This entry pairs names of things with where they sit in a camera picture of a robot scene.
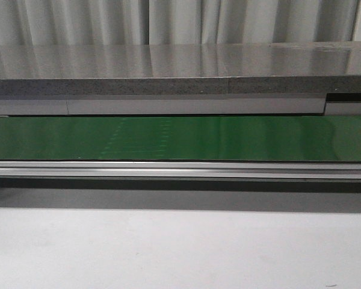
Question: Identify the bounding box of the green conveyor belt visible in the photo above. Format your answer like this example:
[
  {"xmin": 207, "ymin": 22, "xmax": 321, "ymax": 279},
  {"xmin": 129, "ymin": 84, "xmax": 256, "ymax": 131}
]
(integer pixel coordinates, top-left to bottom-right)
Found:
[{"xmin": 0, "ymin": 116, "xmax": 361, "ymax": 162}]

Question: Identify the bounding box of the grey stone slab counter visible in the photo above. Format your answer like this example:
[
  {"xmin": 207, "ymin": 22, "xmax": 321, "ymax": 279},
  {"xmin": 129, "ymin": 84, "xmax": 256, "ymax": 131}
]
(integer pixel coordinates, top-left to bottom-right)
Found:
[{"xmin": 0, "ymin": 42, "xmax": 361, "ymax": 96}]

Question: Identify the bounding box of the grey conveyor back rail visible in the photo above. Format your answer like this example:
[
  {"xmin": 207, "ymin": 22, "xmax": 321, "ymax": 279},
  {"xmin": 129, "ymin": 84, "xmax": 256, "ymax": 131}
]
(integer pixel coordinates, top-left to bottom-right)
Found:
[{"xmin": 0, "ymin": 93, "xmax": 361, "ymax": 116}]

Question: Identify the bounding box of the white pleated curtain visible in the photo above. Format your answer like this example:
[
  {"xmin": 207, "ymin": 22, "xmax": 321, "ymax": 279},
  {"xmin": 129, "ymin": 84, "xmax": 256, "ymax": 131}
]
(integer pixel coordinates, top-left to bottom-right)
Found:
[{"xmin": 0, "ymin": 0, "xmax": 361, "ymax": 46}]

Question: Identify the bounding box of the aluminium conveyor front rail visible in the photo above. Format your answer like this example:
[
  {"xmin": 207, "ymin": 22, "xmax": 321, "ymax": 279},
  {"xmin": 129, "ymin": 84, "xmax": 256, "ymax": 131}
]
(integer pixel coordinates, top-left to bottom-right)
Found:
[{"xmin": 0, "ymin": 161, "xmax": 361, "ymax": 181}]

